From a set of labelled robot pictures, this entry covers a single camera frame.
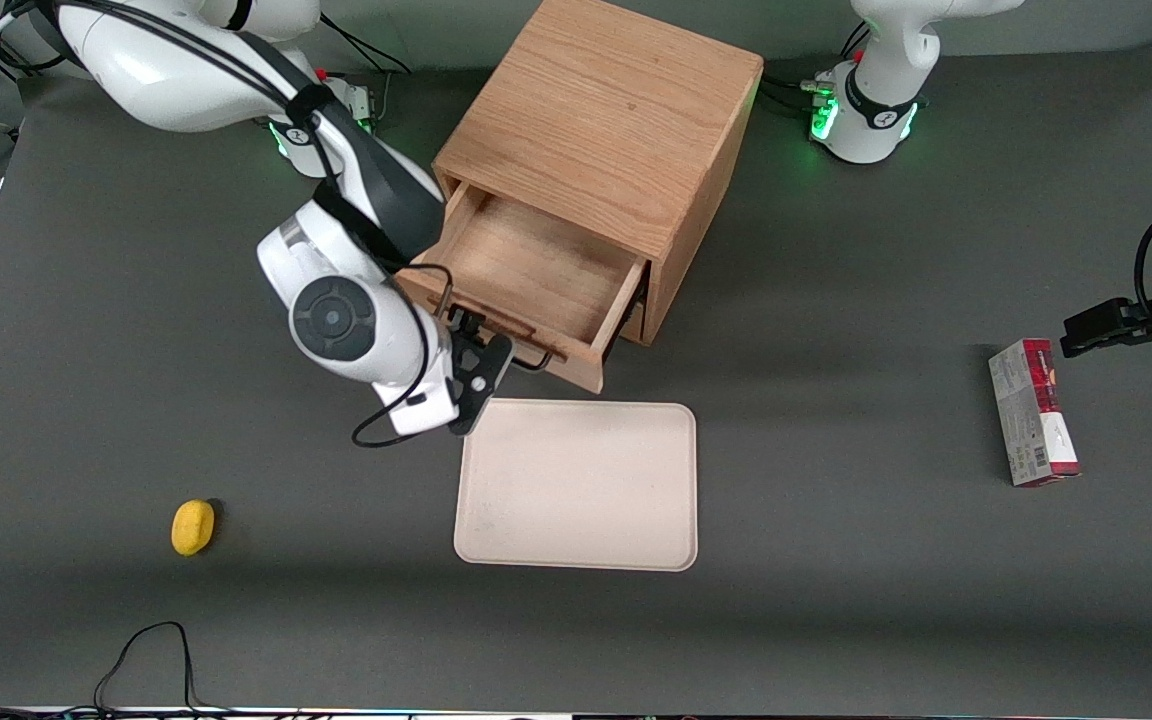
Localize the black cable loop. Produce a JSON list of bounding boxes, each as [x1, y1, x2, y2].
[[0, 621, 237, 717]]

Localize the yellow lemon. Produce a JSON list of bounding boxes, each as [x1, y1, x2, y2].
[[171, 499, 216, 557]]

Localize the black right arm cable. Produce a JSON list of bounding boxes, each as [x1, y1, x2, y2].
[[0, 0, 459, 449]]

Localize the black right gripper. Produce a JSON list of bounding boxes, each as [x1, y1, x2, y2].
[[444, 305, 516, 438]]

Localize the black base cables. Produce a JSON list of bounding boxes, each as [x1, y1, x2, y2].
[[760, 22, 873, 117], [320, 15, 413, 129]]

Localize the black right base cables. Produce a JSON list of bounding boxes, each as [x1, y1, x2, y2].
[[320, 15, 413, 129]]

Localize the cream rectangular tray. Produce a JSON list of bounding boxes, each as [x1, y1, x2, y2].
[[453, 398, 699, 573]]

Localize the wooden drawer cabinet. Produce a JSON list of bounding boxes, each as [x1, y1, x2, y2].
[[432, 0, 765, 348]]

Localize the black left base cables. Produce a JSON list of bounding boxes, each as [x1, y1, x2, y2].
[[760, 22, 873, 117]]

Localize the black wire drawer handle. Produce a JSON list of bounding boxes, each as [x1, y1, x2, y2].
[[406, 264, 559, 373]]

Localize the grey and red carton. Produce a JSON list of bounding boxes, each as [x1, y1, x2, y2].
[[988, 338, 1082, 488]]

